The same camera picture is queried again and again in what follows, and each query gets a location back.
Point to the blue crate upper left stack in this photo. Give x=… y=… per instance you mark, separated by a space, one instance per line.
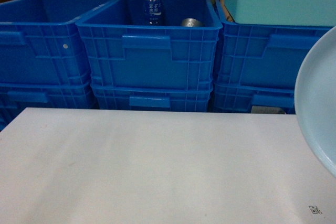
x=40 y=42

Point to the silver metal can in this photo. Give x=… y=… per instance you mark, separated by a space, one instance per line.
x=191 y=22

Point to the blue crate below bottle crate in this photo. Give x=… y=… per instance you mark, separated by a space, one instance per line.
x=124 y=98

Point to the blue crate lower right stack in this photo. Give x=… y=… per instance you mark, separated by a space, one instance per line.
x=232 y=98

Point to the blue crate under teal bin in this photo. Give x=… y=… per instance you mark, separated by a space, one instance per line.
x=266 y=56

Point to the clear water bottle blue label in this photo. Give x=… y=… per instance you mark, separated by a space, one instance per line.
x=152 y=12

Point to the blue crate stack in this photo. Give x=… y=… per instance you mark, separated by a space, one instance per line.
x=16 y=97
x=232 y=98
x=40 y=42

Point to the light blue round plate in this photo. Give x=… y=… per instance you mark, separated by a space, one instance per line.
x=315 y=99

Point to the blue crate lower left stack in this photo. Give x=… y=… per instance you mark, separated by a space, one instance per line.
x=16 y=97

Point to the blue crate with bottle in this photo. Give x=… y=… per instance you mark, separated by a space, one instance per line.
x=124 y=52

